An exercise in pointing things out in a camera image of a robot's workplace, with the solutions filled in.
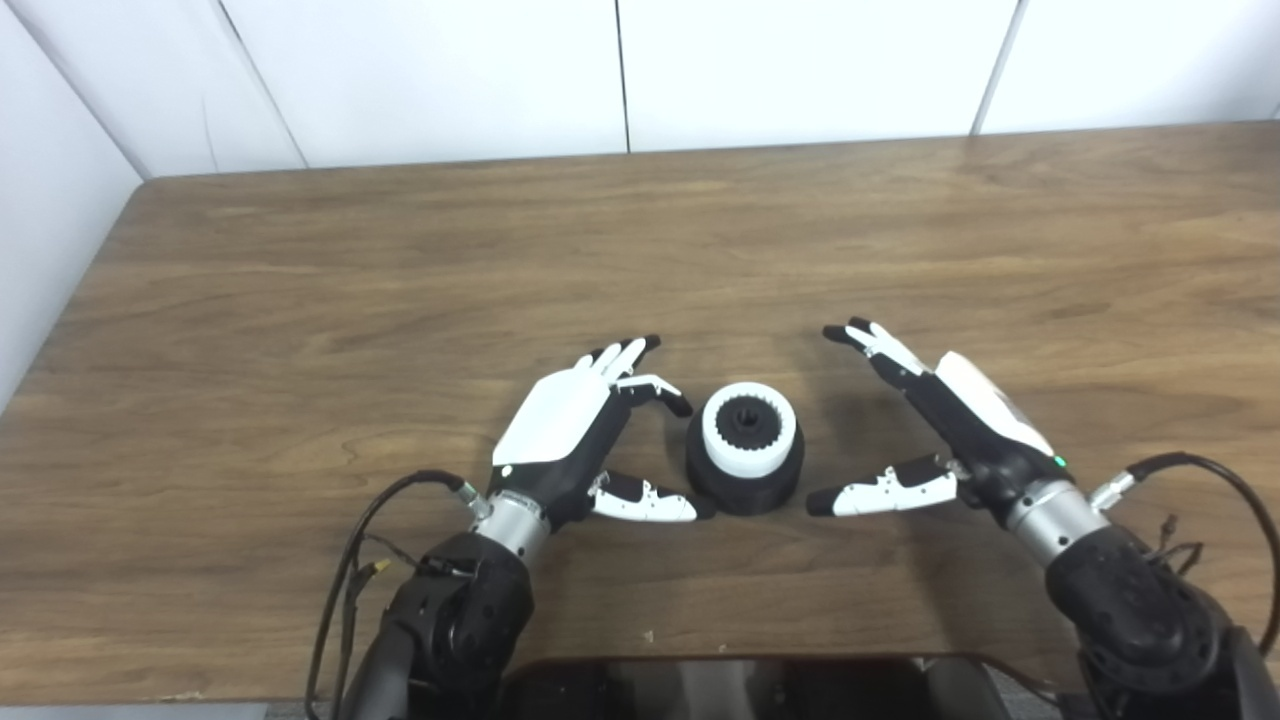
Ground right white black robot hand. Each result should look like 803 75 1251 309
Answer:
806 317 1069 526

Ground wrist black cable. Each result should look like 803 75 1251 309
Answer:
305 470 491 720
1090 452 1280 661

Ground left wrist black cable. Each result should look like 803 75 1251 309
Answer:
305 470 491 720

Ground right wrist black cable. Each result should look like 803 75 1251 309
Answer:
1090 452 1280 661

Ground wrist thin wires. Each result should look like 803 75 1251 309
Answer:
355 535 441 583
1150 515 1201 576

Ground white toothed plastic ring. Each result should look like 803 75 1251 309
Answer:
702 382 798 474

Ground left wrist thin wires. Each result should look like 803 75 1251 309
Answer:
355 535 441 583

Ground round black plastic part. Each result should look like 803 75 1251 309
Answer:
685 395 806 516

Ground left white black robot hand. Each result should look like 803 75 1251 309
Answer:
485 335 716 531

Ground right wrist thin wires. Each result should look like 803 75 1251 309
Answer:
1150 515 1201 576

